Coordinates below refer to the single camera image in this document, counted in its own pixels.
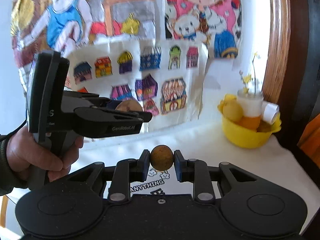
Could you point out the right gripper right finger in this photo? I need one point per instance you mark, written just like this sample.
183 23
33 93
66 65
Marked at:
201 175

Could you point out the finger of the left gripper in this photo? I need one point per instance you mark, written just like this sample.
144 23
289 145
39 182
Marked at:
113 104
145 116

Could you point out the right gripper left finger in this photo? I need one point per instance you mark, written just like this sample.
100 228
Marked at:
96 176

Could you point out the round tan walnut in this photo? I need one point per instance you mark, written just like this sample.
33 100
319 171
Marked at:
129 105

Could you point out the small brown longan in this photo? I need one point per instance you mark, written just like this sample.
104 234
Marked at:
161 158

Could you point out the person's left hand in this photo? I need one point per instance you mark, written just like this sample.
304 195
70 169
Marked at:
22 152

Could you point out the colourful houses drawing paper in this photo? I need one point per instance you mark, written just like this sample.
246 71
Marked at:
164 76

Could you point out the yellow plastic bowl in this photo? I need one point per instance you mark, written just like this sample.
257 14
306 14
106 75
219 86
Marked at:
246 138

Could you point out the yellow lemon in bowl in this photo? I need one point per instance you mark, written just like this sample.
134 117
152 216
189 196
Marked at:
232 111

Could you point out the white printed table cloth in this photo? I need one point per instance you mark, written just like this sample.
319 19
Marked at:
206 141

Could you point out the white jar with flowers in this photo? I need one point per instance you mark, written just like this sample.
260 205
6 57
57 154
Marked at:
250 97

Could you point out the rolled white paper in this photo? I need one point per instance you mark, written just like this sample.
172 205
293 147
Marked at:
269 112

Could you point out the boy with fan drawing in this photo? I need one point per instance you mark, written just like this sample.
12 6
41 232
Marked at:
66 25

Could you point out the girl with bear drawing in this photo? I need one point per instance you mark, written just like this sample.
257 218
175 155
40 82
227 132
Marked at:
216 23

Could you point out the wooden frame edge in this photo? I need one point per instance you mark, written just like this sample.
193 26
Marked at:
278 49

